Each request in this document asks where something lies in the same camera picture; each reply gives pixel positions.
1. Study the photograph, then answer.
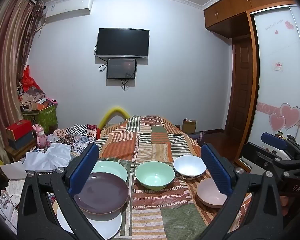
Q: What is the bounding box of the brown cardboard box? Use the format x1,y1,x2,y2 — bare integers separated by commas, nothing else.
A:
182,119,197,134

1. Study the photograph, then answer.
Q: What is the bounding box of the grey bag on floor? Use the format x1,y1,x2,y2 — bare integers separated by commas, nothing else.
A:
191,131,206,144

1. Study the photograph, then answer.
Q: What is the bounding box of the wooden stool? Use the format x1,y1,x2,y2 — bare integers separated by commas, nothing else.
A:
4,140,38,164

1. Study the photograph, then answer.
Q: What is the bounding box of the yellow foam tube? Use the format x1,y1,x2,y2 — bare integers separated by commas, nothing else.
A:
97,106,131,130

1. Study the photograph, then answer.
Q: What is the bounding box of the small black wall monitor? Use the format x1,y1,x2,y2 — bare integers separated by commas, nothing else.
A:
106,58,137,80

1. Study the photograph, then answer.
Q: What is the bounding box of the white cow-print bowl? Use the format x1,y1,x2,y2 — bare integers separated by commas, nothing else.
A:
173,155,207,180

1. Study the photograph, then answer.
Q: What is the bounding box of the purple plate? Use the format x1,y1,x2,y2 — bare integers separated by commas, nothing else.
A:
73,172,129,215

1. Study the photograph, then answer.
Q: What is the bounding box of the stack of printed papers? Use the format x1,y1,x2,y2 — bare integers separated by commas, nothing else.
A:
0,179,27,233

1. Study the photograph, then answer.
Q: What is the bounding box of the checkered patchwork cloth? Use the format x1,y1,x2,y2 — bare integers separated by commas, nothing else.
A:
52,124,98,159

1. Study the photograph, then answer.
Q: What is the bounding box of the green bowl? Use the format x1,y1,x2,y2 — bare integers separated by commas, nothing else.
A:
135,161,175,191

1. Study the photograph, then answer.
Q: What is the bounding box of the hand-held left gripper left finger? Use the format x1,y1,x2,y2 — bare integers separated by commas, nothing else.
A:
17,142,108,240

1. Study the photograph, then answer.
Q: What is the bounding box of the wooden overhead cabinet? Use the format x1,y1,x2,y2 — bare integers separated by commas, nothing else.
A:
204,0,298,39

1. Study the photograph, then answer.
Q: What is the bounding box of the brown wooden door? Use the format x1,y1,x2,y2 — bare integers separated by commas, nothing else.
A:
226,36,254,140

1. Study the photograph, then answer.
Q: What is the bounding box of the black wall television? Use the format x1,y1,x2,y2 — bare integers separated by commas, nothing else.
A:
96,28,150,59

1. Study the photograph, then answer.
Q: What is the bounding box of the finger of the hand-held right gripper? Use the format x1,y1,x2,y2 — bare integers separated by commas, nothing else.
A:
261,132,294,153
241,142,300,180

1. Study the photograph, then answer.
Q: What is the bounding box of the green storage box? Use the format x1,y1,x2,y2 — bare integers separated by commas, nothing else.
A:
22,104,58,133

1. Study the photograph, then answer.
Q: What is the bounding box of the white cloth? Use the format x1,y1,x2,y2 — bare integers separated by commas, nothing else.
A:
22,142,72,172

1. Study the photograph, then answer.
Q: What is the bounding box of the white plate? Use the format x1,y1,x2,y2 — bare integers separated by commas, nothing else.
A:
56,206,122,240

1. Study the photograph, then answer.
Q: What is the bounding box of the red cardboard box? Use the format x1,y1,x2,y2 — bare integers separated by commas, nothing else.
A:
5,119,33,142

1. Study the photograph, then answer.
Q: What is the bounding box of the pink bowl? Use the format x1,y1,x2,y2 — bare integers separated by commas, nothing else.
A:
196,177,228,208

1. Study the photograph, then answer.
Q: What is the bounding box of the white air conditioner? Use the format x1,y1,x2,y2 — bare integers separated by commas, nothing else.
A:
44,0,94,25

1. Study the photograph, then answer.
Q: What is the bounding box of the pile of crumpled paper bags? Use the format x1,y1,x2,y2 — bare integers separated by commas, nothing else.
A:
17,85,49,112

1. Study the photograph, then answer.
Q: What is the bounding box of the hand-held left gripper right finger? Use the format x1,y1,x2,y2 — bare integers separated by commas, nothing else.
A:
199,143,283,240

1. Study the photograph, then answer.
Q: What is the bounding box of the light green plate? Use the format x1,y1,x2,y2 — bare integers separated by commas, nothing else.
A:
90,160,128,183

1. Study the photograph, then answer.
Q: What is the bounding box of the pink rabbit toy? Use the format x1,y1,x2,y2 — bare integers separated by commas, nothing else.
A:
32,124,50,149

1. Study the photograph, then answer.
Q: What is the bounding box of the grey box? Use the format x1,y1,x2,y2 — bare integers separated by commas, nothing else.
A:
8,131,35,150

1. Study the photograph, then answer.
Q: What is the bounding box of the red plastic bag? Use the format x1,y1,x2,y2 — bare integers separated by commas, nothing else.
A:
20,65,42,92

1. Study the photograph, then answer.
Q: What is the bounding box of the striped brown curtain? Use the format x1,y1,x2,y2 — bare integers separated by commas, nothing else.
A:
0,0,44,165

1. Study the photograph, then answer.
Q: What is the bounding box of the white paper sheet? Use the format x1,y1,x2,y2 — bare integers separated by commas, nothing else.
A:
0,160,28,180

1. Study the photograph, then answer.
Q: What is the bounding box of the striped patchwork blanket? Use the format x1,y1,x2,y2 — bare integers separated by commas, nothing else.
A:
47,115,253,240

